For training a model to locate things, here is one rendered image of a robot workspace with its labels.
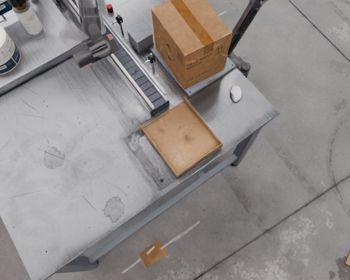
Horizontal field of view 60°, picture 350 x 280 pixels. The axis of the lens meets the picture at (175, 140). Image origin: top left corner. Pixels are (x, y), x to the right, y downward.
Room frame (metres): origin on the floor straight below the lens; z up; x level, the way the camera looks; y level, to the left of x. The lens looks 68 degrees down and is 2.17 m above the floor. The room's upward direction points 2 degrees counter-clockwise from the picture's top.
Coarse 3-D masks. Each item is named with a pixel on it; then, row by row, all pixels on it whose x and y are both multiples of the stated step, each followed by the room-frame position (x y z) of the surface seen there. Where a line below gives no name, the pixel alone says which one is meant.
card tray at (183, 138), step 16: (176, 112) 0.68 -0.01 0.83; (192, 112) 0.68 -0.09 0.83; (144, 128) 0.61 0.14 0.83; (160, 128) 0.60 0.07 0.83; (176, 128) 0.60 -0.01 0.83; (192, 128) 0.59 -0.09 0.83; (208, 128) 0.58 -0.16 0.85; (160, 144) 0.52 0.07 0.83; (176, 144) 0.52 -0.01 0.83; (192, 144) 0.51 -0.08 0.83; (208, 144) 0.51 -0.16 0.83; (176, 160) 0.44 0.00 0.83; (192, 160) 0.44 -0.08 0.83; (176, 176) 0.36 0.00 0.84
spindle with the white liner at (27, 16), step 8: (8, 0) 1.13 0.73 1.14; (16, 0) 1.13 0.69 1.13; (24, 0) 1.16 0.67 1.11; (16, 8) 1.14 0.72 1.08; (24, 8) 1.15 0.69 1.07; (32, 8) 1.18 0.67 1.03; (24, 16) 1.13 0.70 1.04; (32, 16) 1.15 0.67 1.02; (24, 24) 1.13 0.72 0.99; (32, 24) 1.13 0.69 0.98; (40, 24) 1.17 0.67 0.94; (32, 32) 1.13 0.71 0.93; (40, 32) 1.14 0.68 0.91
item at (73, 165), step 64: (128, 0) 1.43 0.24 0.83; (64, 64) 1.00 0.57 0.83; (0, 128) 0.64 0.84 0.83; (64, 128) 0.62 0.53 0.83; (128, 128) 0.61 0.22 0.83; (256, 128) 0.58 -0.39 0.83; (0, 192) 0.32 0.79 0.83; (64, 192) 0.31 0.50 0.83; (128, 192) 0.30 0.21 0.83; (64, 256) 0.05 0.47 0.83
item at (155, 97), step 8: (72, 0) 1.39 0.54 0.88; (104, 24) 1.21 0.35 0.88; (120, 48) 1.05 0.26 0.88; (120, 56) 1.00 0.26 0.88; (128, 56) 0.99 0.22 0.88; (128, 64) 0.94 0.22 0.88; (136, 64) 0.94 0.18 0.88; (128, 72) 0.90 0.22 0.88; (136, 72) 0.89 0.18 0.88; (136, 80) 0.85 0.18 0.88; (144, 80) 0.85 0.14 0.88; (144, 88) 0.80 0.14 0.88; (152, 88) 0.80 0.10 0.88; (152, 96) 0.75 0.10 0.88; (160, 96) 0.75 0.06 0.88; (160, 104) 0.71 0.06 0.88
